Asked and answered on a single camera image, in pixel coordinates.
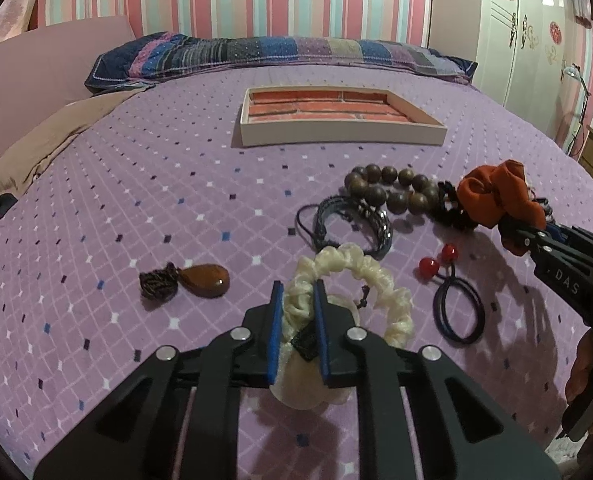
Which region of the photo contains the orange scrunchie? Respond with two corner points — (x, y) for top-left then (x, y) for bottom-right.
(457, 159), (546, 230)

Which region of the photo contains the black scrunchie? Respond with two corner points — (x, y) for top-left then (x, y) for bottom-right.
(431, 181), (479, 233)

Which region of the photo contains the brown wooden bead bracelet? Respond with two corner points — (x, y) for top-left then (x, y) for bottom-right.
(343, 162), (441, 216)

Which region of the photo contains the cream white scrunchie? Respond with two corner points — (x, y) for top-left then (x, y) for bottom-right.
(270, 243), (413, 411)

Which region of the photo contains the desk lamp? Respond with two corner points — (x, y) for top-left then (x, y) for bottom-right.
(563, 63), (591, 156)

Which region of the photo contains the purple diamond pattern bedspread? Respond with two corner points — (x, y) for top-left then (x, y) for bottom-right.
(0, 65), (593, 479)

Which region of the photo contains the white wardrobe with decals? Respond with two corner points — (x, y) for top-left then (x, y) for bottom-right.
(474, 0), (567, 139)

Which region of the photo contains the tan beige blanket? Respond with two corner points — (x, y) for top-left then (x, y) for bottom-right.
(0, 86), (148, 200)

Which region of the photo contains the white tray brick pattern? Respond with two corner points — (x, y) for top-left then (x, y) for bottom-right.
(238, 86), (447, 148)

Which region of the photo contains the pink headboard cushion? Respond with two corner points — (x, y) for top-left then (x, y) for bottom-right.
(0, 15), (135, 158)

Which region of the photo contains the patchwork blue purple pillow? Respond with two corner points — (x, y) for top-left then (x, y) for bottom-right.
(85, 32), (477, 94)

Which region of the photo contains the red bobble black hair tie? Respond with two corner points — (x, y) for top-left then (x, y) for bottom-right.
(417, 242), (486, 346)

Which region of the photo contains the black braided leather bracelet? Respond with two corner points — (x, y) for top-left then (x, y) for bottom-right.
(295, 194), (394, 261)

